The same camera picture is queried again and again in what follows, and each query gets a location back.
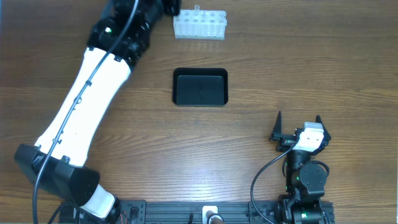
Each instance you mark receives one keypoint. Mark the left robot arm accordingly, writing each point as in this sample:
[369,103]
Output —
[93,93]

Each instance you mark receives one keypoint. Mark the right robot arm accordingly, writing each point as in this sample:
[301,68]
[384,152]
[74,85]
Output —
[308,177]

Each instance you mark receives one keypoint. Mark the mounting rail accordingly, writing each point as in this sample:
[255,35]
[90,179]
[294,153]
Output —
[174,213]

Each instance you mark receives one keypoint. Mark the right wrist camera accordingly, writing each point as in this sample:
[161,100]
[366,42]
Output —
[309,137]

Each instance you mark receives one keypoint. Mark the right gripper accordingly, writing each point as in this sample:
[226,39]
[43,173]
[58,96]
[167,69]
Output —
[284,142]

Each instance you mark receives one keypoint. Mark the black tray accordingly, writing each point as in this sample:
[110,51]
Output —
[200,90]

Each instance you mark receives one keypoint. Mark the clear test tube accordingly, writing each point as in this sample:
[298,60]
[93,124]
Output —
[196,7]

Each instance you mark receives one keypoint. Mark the white test tube rack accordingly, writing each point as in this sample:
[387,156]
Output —
[199,31]

